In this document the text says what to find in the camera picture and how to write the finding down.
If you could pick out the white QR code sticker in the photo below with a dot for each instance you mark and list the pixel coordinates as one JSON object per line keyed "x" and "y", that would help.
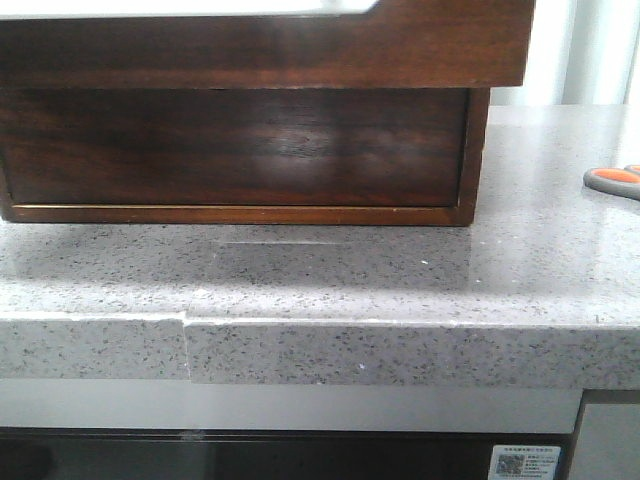
{"x": 523, "y": 462}

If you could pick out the grey orange scissors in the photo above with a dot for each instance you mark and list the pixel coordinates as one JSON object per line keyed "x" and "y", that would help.
{"x": 622, "y": 182}

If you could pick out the white drawer handle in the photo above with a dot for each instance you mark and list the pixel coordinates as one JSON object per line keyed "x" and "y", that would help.
{"x": 69, "y": 9}

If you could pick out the dark under-counter appliance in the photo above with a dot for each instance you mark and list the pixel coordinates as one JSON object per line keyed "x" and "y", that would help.
{"x": 32, "y": 453}

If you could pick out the wooden drawer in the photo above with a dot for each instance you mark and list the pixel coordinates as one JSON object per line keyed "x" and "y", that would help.
{"x": 235, "y": 150}
{"x": 397, "y": 44}

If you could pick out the dark wooden drawer cabinet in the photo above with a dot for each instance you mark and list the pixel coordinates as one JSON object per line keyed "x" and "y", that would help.
{"x": 470, "y": 160}

